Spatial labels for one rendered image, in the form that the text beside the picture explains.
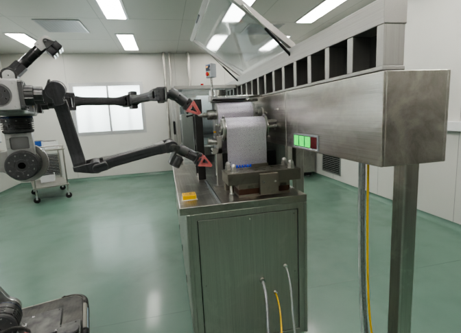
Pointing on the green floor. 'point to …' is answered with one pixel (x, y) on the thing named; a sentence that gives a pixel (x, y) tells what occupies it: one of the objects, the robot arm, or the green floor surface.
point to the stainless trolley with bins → (49, 180)
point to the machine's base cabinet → (246, 268)
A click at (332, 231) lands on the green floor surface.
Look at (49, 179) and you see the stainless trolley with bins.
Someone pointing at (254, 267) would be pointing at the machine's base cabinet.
